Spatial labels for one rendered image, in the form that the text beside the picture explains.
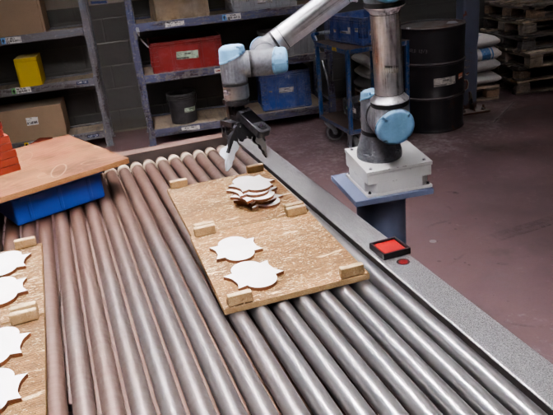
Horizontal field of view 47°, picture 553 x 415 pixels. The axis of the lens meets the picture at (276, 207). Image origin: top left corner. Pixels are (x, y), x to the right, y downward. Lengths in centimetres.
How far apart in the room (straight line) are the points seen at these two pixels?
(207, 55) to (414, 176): 407
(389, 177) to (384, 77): 35
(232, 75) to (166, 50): 412
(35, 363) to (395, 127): 117
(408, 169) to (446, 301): 75
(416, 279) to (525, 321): 160
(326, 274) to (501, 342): 42
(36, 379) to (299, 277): 60
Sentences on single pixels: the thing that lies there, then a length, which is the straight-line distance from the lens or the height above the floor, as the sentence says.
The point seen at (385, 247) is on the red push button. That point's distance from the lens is 161.
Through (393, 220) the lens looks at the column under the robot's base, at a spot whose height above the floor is 76.
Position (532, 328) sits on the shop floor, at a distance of 303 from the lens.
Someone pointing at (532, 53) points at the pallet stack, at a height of 43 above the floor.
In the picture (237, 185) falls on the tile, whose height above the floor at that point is 99.
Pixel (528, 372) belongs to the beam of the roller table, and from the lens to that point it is 125.
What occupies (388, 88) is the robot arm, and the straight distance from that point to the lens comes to 190.
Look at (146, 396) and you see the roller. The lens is 123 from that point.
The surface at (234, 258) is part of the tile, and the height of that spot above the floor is 95.
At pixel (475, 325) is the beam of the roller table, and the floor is 92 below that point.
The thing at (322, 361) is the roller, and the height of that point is 92.
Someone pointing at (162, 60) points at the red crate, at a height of 76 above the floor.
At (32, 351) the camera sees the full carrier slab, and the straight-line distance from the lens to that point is 142.
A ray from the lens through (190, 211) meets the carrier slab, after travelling 192.
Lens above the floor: 167
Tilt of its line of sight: 23 degrees down
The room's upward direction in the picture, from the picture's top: 6 degrees counter-clockwise
